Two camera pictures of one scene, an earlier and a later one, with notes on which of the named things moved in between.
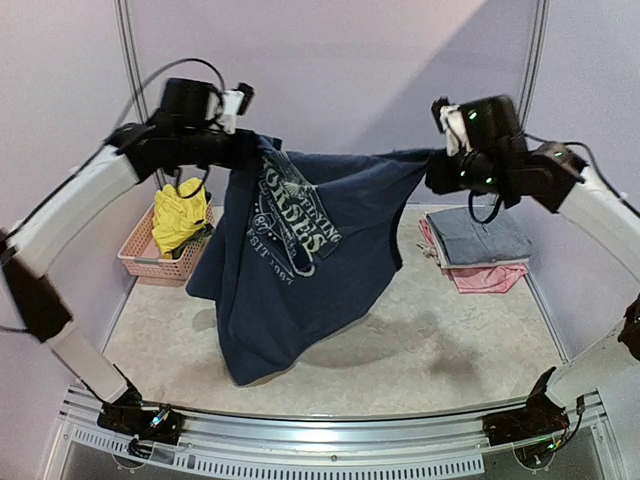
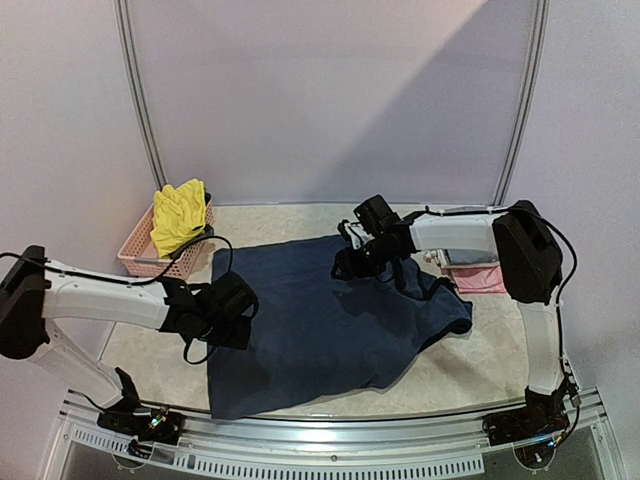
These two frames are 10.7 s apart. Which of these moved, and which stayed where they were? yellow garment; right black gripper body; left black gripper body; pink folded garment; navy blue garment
Moved: right black gripper body; left black gripper body; navy blue garment
Stayed: yellow garment; pink folded garment
